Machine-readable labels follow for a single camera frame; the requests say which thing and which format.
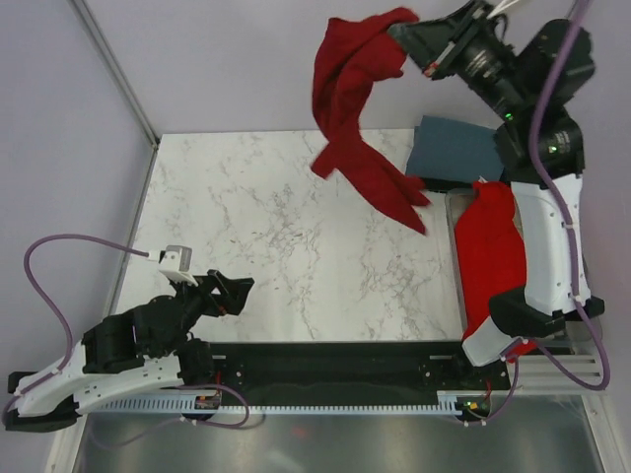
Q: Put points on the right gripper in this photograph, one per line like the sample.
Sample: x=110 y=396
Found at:
x=437 y=44

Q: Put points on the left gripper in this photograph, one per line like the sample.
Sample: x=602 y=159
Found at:
x=231 y=300

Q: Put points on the dark red t-shirt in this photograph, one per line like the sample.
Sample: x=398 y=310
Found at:
x=351 y=59

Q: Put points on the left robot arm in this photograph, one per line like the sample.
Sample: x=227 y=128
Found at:
x=147 y=347

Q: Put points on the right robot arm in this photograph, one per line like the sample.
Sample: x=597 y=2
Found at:
x=541 y=148

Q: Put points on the folded grey-blue t-shirt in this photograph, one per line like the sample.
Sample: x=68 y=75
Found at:
x=453 y=150

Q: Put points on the folded black t-shirt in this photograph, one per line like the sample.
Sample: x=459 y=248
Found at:
x=438 y=185

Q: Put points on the bright red t-shirt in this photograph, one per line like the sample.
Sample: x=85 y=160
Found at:
x=491 y=260

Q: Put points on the clear plastic bin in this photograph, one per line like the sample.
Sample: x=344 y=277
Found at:
x=573 y=338

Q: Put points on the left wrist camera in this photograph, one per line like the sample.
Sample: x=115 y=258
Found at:
x=174 y=264

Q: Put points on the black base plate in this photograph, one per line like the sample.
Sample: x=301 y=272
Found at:
x=339 y=371

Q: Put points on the white slotted cable duct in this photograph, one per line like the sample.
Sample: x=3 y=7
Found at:
x=197 y=403

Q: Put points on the left aluminium frame post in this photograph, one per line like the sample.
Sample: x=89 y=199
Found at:
x=90 y=24

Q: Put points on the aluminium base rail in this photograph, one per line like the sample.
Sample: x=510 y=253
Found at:
x=559 y=373

